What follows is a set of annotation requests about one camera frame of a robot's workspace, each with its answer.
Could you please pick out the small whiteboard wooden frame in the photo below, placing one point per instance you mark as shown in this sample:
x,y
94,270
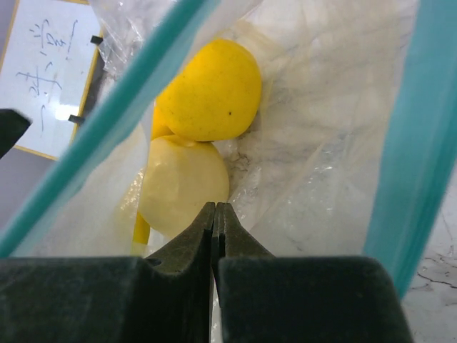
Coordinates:
x,y
46,69

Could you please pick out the yellow fake lemon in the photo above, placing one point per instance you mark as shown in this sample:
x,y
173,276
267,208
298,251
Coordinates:
x,y
216,95

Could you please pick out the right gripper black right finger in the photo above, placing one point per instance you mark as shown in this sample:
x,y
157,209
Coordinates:
x,y
264,298

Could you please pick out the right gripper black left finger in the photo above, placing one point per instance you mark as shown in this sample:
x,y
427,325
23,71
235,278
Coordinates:
x,y
165,297

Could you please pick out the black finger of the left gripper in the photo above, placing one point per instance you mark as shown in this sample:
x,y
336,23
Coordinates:
x,y
13,125

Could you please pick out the pale yellow fake fruit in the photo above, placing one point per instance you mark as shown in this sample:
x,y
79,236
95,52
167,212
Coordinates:
x,y
181,176

